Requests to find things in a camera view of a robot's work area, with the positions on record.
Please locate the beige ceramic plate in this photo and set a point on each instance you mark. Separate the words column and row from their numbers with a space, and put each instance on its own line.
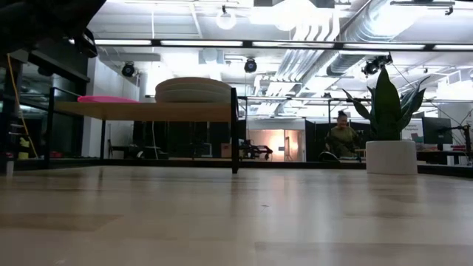
column 192, row 84

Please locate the pink translucent plastic plate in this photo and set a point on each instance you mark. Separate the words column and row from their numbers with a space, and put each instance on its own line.
column 107, row 99

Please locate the white round plant pot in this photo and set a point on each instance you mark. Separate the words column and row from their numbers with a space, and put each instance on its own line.
column 391, row 157

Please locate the person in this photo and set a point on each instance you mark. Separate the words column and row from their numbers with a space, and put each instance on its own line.
column 341, row 138

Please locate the long ceiling light bar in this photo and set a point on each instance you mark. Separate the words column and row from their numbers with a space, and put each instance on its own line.
column 258, row 43

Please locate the black ceiling spot lamp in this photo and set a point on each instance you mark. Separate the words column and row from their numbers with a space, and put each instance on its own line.
column 128, row 69
column 250, row 65
column 373, row 66

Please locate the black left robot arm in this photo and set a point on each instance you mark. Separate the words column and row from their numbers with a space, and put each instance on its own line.
column 37, row 22

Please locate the black wheeled cart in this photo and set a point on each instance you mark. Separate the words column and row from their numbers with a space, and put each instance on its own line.
column 255, row 150

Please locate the green snake plant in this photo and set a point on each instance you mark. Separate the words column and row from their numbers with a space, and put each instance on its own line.
column 386, row 111

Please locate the white wall poster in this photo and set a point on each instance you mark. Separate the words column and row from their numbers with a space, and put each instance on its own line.
column 413, row 130

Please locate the round white ceiling lamp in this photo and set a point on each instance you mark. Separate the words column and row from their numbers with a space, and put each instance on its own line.
column 226, row 20

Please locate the wooden shelf with black frame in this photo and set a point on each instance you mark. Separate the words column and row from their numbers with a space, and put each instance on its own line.
column 148, row 111

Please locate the dark computer monitor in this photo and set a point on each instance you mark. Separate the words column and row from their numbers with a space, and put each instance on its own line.
column 437, row 131

